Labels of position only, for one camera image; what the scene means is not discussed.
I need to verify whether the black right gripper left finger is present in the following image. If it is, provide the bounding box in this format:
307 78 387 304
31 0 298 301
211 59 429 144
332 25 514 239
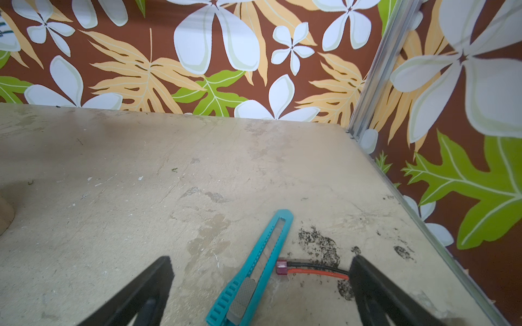
80 256 175 325

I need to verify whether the teal utility knife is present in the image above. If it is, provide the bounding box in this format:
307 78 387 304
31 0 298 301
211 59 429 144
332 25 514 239
205 209 294 326

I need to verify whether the red black wire connector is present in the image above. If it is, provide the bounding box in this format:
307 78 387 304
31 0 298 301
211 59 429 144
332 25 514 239
275 260 349 281

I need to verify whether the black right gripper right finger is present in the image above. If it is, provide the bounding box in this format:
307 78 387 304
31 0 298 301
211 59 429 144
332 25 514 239
349 255 444 326

